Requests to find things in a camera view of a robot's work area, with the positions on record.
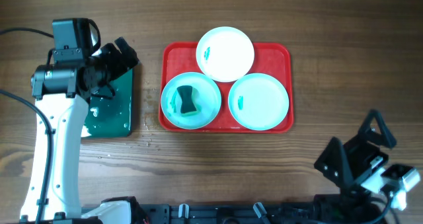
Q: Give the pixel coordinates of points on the green dish sponge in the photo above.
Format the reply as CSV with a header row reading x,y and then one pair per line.
x,y
187,103

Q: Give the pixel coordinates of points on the black tray with green water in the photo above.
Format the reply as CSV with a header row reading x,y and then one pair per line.
x,y
110,110

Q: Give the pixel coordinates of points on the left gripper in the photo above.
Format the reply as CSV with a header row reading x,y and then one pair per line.
x,y
119,65

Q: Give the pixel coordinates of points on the red plastic tray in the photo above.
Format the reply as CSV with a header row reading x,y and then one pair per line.
x,y
270,58

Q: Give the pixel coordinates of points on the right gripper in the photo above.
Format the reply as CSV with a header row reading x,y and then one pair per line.
x,y
350,168

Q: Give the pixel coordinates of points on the light blue plate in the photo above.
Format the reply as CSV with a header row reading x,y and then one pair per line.
x,y
258,102
206,96

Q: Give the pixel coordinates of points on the white round plate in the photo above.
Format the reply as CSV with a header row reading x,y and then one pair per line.
x,y
225,54

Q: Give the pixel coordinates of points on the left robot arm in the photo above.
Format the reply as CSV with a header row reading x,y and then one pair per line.
x,y
63,93

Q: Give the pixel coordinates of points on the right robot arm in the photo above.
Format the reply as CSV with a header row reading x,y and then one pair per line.
x,y
352,207

